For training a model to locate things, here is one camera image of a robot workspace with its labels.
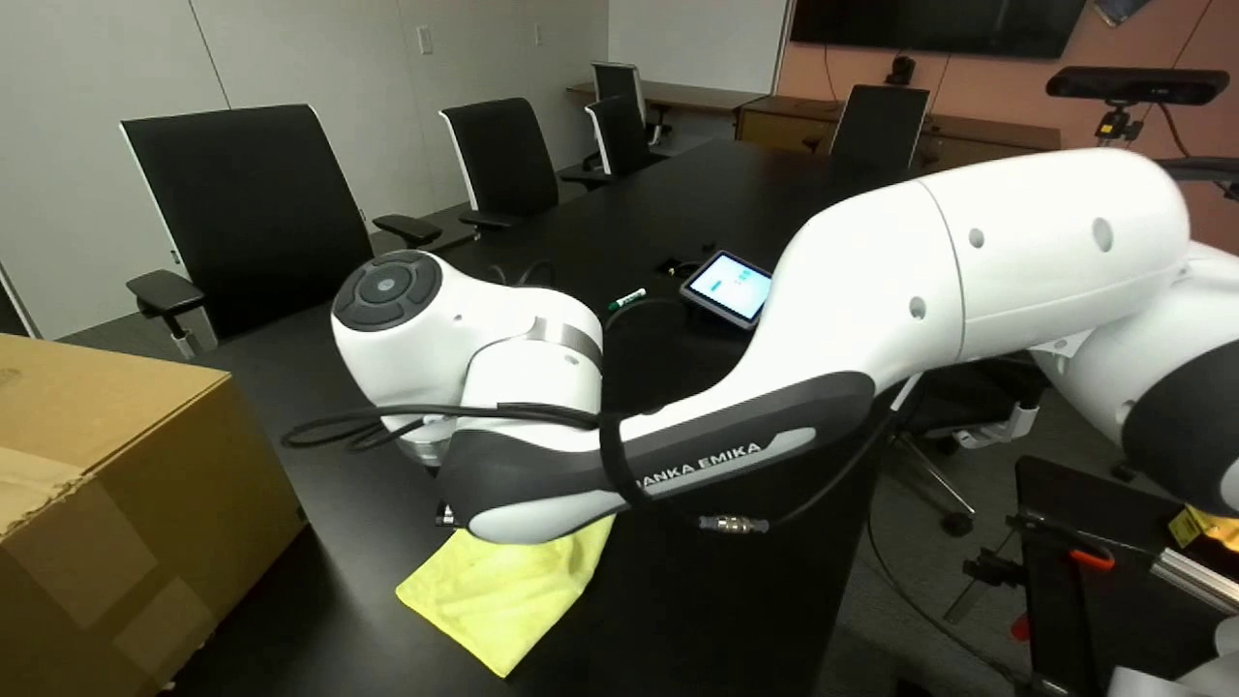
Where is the wall mounted television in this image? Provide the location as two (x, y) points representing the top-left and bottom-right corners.
(788, 0), (1085, 58)

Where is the black office chair far left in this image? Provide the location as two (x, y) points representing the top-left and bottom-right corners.
(566, 62), (662, 190)

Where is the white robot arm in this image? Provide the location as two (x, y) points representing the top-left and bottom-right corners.
(329, 146), (1239, 542)

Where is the black depth camera bar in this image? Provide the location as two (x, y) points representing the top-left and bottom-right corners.
(1044, 65), (1231, 105)

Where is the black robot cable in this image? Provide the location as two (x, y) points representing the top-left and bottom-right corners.
(277, 294), (895, 537)

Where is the webcam on credenza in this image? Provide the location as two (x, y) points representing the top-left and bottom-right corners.
(888, 54), (916, 90)

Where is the black office chair near left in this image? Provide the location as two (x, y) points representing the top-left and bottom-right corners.
(117, 101), (446, 365)

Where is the black office chair far end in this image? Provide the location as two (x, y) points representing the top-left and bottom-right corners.
(832, 85), (930, 161)

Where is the cardboard box on table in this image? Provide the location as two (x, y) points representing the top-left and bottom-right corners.
(0, 338), (302, 697)

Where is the black office chair right side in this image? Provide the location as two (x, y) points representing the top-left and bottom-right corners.
(895, 352), (1044, 537)

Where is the yellow towel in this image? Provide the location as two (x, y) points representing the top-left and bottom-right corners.
(395, 520), (615, 676)

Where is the black office chair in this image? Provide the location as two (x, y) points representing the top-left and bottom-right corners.
(895, 352), (1044, 537)
(566, 62), (662, 190)
(117, 101), (446, 365)
(442, 96), (559, 232)

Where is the touchscreen tablet console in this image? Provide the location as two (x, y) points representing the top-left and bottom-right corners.
(681, 253), (769, 329)

